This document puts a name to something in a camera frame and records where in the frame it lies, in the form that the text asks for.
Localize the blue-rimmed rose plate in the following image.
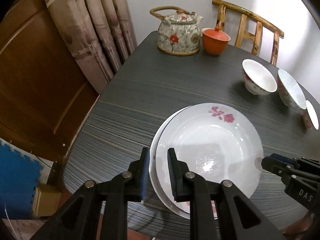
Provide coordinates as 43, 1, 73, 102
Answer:
149, 105, 193, 221

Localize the white pink-flower plate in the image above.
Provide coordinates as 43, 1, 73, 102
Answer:
149, 103, 264, 219

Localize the rose-patterned small bowl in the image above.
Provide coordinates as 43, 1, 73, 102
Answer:
277, 69, 306, 110

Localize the white small bowl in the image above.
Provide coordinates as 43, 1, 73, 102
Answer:
242, 59, 278, 95

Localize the cardboard box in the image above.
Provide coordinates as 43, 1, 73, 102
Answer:
33, 184, 61, 217

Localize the blue foam mat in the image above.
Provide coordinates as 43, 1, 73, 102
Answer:
0, 141, 43, 219

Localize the brown wooden door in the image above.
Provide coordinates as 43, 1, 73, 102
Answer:
0, 0, 101, 160

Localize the orange lidded cup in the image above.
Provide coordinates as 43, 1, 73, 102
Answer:
201, 27, 231, 56

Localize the wooden chair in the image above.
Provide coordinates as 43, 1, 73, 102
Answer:
212, 0, 284, 66

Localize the floral ceramic teapot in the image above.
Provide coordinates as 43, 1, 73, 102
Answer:
150, 6, 203, 56

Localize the beige patterned curtain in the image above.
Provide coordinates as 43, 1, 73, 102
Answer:
44, 0, 137, 94

